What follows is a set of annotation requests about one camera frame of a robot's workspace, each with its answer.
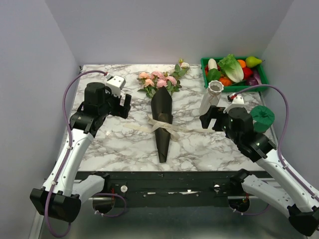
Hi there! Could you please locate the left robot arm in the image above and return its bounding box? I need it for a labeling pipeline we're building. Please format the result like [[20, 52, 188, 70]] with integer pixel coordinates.
[[30, 79, 131, 223]]

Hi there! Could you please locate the pink flower bouquet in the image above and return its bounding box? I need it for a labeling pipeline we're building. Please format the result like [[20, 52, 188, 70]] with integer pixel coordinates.
[[137, 59, 190, 99]]

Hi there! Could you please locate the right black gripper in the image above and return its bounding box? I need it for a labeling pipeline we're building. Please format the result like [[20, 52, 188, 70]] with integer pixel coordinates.
[[199, 104, 240, 144]]

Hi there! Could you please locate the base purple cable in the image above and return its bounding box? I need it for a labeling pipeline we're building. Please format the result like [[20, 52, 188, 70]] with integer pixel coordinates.
[[233, 203, 271, 216], [94, 193, 127, 218]]

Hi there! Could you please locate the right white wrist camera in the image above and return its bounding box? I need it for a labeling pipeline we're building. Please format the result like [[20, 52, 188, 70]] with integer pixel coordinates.
[[223, 93, 245, 114]]

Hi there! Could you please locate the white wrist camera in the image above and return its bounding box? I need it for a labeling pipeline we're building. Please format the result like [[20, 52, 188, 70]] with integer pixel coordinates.
[[105, 74, 126, 98], [223, 93, 245, 114]]

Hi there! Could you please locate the toy lettuce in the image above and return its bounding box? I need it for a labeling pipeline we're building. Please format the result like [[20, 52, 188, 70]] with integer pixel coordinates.
[[217, 54, 244, 83]]

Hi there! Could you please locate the toy pear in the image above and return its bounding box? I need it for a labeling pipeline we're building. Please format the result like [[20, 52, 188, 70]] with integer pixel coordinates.
[[245, 56, 263, 68]]

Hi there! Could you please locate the green plastic bin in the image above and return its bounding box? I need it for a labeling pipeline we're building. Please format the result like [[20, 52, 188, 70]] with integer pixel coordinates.
[[200, 57, 269, 93]]

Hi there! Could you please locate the white toy radish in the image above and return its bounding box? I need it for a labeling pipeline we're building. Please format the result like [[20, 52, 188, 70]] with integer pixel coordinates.
[[207, 58, 218, 71]]

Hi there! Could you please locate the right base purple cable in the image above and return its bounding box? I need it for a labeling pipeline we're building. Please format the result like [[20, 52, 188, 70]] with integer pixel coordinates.
[[233, 203, 271, 216]]

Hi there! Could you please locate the orange toy carrot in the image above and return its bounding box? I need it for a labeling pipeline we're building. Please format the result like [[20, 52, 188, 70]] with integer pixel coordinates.
[[219, 77, 233, 87]]

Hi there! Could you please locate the jute twine on vase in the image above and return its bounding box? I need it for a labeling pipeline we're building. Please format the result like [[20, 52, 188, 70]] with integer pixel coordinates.
[[204, 94, 221, 113]]

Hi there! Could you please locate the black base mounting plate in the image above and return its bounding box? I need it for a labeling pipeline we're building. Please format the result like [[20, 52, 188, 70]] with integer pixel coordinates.
[[74, 171, 272, 209]]

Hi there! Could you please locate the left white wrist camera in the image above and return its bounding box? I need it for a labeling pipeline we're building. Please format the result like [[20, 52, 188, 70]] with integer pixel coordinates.
[[105, 74, 126, 98]]

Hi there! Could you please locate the toy orange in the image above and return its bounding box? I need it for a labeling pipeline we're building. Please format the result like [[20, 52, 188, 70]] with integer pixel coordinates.
[[237, 59, 246, 68]]

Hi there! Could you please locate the cream ribbon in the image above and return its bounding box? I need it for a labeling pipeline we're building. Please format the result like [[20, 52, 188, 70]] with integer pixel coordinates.
[[123, 115, 214, 141]]

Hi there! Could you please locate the green rolled cloth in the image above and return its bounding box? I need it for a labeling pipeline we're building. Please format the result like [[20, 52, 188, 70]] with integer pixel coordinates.
[[250, 106, 275, 133]]

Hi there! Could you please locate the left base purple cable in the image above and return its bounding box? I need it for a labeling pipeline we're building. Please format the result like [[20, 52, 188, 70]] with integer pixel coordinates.
[[94, 193, 127, 218]]

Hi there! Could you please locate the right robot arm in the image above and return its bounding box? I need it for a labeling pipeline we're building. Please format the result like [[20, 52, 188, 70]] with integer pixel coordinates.
[[200, 106, 319, 237]]

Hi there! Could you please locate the white ribbed vase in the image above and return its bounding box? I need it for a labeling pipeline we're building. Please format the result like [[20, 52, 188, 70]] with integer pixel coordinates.
[[199, 81, 224, 116]]

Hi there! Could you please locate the red toy pepper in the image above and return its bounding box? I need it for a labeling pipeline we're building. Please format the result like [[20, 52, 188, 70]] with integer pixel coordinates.
[[242, 67, 253, 80]]

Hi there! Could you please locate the black wrapping paper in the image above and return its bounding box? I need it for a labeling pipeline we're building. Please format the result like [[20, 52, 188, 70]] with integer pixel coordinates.
[[151, 87, 173, 163]]

